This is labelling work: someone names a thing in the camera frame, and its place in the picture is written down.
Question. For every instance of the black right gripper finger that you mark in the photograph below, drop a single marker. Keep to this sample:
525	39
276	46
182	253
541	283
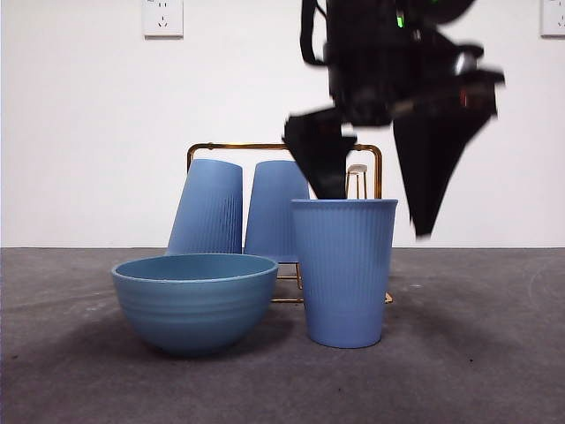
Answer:
428	168
320	150

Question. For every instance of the blue ribbed plastic cup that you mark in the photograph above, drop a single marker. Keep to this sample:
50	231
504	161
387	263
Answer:
273	212
344	274
207	207

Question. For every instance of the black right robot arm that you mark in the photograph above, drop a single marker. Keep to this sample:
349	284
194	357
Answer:
366	66

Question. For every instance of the light blue ribbed bowl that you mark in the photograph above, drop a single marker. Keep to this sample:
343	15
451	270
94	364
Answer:
194	309

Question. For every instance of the white wall socket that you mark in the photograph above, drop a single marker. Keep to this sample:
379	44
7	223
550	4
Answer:
554	17
163	17

